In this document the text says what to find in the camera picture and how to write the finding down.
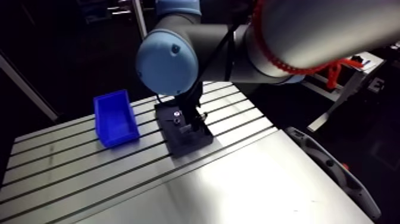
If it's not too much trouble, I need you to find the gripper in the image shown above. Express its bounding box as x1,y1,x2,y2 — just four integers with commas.
174,81,205,133

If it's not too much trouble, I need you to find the dark blue-grey tray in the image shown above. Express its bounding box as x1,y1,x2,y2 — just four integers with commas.
154,99,215,158

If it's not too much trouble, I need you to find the blue bin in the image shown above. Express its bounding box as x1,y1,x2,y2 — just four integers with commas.
92,89,140,149

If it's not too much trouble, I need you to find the black cable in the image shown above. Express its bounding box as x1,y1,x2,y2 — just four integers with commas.
186,23,241,98

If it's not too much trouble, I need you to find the red cable wrap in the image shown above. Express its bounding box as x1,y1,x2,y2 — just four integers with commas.
251,0,365,90

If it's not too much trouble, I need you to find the grey post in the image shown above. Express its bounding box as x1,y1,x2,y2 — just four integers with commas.
0,51,61,123
131,0,148,41

